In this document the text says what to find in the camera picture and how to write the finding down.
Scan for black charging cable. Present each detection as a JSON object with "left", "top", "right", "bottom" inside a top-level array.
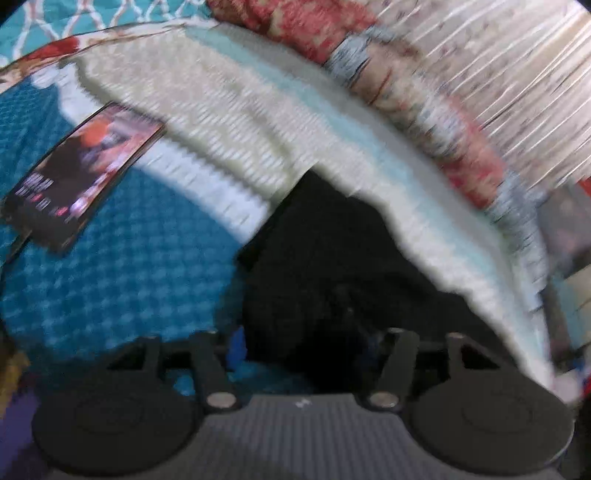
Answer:
[{"left": 0, "top": 233, "right": 34, "bottom": 275}]

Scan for black smartphone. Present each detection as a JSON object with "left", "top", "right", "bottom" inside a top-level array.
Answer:
[{"left": 2, "top": 102, "right": 167, "bottom": 254}]

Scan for teal lattice print cloth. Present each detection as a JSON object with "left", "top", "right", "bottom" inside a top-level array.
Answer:
[{"left": 0, "top": 0, "right": 213, "bottom": 70}]

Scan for black pants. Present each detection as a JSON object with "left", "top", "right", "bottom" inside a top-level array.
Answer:
[{"left": 235, "top": 168, "right": 509, "bottom": 393}]

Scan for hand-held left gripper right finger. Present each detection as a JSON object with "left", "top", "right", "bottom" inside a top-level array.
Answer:
[{"left": 367, "top": 328, "right": 504, "bottom": 412}]

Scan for red floral patchwork quilt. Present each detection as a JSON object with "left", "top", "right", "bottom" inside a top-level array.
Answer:
[{"left": 207, "top": 0, "right": 552, "bottom": 289}]

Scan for pale striped curtain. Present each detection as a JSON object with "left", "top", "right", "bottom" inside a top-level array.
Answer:
[{"left": 376, "top": 0, "right": 591, "bottom": 188}]

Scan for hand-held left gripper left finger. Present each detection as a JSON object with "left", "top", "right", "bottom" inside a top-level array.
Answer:
[{"left": 108, "top": 327, "right": 249, "bottom": 412}]

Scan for patterned teal and beige bedsheet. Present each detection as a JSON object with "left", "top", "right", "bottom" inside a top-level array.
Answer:
[{"left": 0, "top": 18, "right": 578, "bottom": 402}]

